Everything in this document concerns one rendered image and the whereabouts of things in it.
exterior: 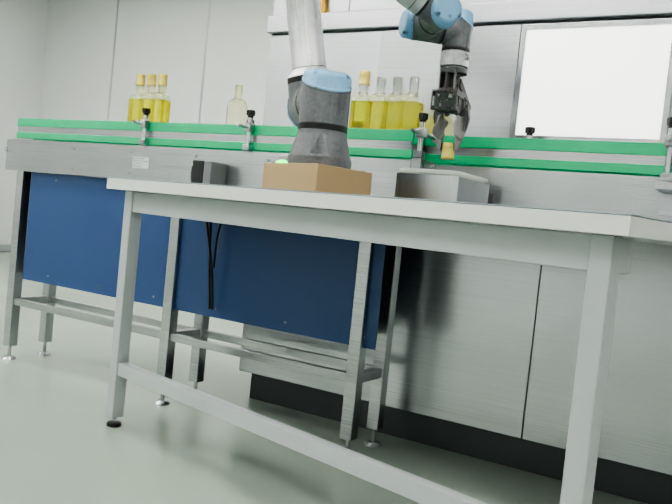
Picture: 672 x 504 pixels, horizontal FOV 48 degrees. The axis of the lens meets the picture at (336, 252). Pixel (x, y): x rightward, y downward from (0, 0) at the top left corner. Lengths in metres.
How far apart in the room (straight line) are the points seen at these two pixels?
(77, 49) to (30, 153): 5.16
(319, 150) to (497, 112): 0.77
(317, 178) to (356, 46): 1.05
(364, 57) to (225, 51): 4.38
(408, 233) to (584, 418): 0.49
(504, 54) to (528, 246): 1.10
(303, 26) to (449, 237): 0.72
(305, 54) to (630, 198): 0.89
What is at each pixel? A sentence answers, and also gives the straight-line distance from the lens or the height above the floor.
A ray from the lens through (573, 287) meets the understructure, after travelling 2.26.
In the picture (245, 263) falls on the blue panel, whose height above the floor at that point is 0.52.
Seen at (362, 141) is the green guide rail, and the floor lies 0.93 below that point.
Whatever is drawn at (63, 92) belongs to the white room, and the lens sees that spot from 8.35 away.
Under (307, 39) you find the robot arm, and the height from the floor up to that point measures 1.13.
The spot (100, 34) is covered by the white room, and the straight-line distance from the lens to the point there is 8.08.
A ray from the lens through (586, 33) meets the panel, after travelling 2.31.
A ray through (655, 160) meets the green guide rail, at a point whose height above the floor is 0.92.
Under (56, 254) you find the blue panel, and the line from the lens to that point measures 3.06.
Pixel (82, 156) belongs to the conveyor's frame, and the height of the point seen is 0.83.
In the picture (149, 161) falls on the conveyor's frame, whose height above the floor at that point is 0.83.
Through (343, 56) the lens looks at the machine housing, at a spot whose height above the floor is 1.25.
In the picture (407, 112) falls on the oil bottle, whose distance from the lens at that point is 2.28.
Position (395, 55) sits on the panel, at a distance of 2.51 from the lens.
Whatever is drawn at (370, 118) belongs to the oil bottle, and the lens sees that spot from 2.33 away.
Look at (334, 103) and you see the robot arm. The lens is 1.74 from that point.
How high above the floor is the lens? 0.70
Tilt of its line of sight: 3 degrees down
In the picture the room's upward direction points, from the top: 6 degrees clockwise
